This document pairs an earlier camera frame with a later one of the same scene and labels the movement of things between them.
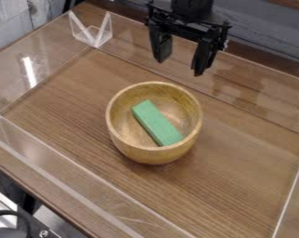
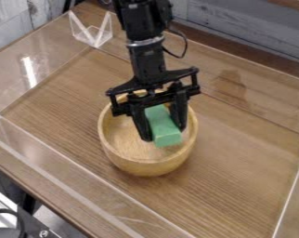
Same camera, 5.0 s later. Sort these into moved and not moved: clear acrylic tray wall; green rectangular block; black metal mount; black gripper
Moved: black gripper
Not moved: clear acrylic tray wall; black metal mount; green rectangular block
